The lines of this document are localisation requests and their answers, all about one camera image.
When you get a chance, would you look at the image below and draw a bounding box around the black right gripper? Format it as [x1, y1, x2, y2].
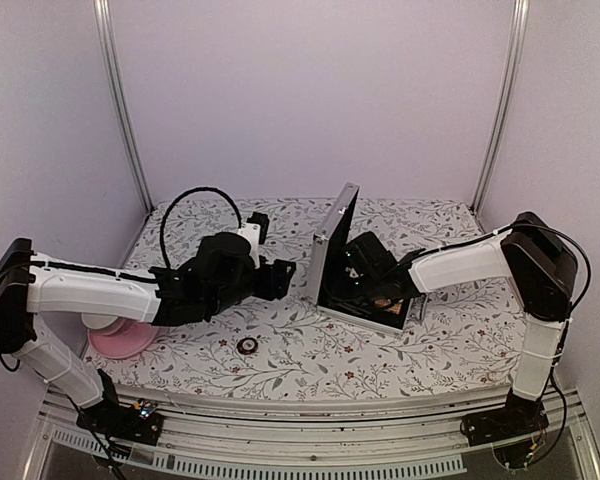
[323, 269, 383, 315]

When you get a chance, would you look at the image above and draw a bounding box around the aluminium poker case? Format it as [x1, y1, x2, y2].
[306, 183, 427, 334]

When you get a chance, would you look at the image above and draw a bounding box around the single red poker chip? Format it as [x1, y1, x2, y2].
[236, 337, 258, 355]

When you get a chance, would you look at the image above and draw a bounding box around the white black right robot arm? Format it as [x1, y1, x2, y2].
[323, 212, 588, 436]

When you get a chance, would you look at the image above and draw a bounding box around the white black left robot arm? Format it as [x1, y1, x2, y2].
[0, 214, 296, 434]

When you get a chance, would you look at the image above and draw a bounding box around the red Texas Hold'em card deck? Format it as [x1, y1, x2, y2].
[373, 298, 404, 315]

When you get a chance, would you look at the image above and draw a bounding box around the floral patterned table mat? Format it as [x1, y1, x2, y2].
[85, 198, 525, 401]

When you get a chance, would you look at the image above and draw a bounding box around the pink plate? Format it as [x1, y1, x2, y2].
[88, 319, 159, 360]

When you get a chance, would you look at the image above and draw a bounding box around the white bowl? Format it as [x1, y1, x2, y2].
[81, 313, 121, 334]

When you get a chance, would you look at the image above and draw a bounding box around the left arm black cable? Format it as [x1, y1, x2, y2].
[159, 186, 244, 274]

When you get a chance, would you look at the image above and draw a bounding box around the aluminium front rail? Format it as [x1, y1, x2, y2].
[27, 384, 600, 480]

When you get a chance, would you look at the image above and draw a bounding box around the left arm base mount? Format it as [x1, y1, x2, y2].
[76, 391, 164, 446]

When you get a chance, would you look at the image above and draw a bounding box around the left aluminium frame post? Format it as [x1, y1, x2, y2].
[93, 0, 155, 214]

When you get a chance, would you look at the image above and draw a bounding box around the aluminium frame post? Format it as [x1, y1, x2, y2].
[93, 0, 155, 214]
[471, 0, 530, 217]

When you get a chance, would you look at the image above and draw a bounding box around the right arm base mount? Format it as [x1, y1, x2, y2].
[460, 388, 549, 446]

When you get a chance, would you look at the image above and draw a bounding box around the right aluminium frame post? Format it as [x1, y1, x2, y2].
[471, 0, 530, 217]

